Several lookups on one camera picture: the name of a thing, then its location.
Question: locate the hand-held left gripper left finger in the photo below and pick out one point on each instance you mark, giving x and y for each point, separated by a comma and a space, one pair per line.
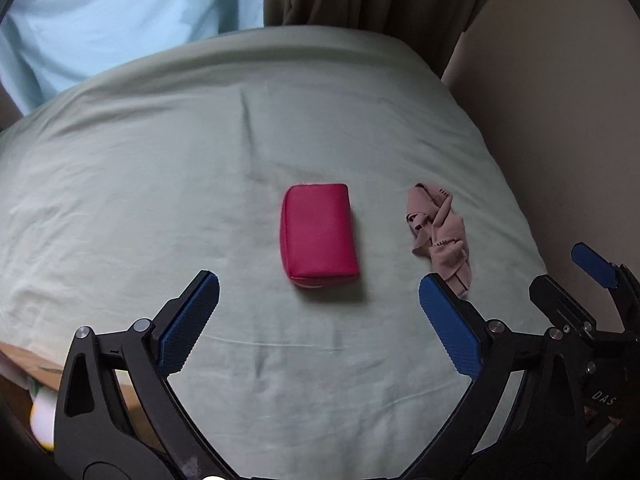
192, 320

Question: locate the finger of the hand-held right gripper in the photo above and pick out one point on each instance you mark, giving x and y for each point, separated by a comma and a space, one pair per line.
560, 302
595, 262

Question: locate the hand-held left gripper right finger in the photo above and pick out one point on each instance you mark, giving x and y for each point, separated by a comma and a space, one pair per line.
450, 330

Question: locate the pink sock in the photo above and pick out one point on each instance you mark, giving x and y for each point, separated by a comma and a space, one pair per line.
445, 240

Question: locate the pink zip pouch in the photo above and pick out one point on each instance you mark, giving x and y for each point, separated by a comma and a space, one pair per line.
320, 235

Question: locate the cardboard box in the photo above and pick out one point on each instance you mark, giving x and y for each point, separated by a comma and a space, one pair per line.
30, 365

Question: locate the pale green bed sheet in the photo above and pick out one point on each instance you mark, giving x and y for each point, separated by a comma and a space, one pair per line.
200, 160

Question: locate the light blue hanging cloth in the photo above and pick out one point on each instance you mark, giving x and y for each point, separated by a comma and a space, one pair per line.
125, 15

